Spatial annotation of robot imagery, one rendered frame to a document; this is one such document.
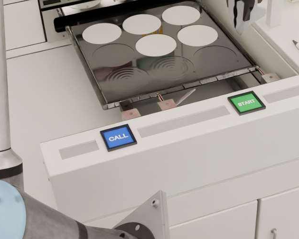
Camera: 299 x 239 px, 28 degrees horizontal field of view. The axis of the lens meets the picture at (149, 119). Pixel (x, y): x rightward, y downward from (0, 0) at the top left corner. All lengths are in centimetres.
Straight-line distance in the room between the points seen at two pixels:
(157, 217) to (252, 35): 72
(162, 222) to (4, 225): 22
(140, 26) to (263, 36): 33
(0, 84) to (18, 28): 76
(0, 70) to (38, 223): 23
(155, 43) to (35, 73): 32
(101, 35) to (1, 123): 71
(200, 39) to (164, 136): 44
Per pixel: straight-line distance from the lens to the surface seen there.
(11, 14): 157
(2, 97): 85
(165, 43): 146
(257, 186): 127
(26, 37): 161
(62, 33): 161
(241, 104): 116
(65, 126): 137
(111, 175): 109
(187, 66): 138
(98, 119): 137
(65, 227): 75
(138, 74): 136
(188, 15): 157
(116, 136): 110
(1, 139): 85
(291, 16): 145
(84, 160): 107
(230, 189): 124
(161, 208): 82
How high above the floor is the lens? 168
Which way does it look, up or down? 40 degrees down
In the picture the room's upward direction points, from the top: 4 degrees counter-clockwise
